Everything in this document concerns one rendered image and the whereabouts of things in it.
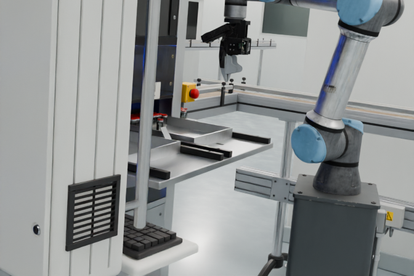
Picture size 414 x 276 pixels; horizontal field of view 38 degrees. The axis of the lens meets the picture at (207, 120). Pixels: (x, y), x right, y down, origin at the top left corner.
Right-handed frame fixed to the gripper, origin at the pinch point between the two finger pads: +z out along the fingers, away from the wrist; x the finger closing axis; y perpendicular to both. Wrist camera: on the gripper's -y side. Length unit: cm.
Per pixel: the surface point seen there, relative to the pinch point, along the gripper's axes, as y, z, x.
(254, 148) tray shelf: 14.3, 21.5, -3.0
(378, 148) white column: 22, 44, 143
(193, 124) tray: -14.8, 19.1, 6.1
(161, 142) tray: -5.7, 18.9, -28.0
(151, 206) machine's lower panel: -25, 50, -3
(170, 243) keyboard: 30, 28, -77
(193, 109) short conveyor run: -35, 20, 41
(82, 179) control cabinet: 29, 8, -104
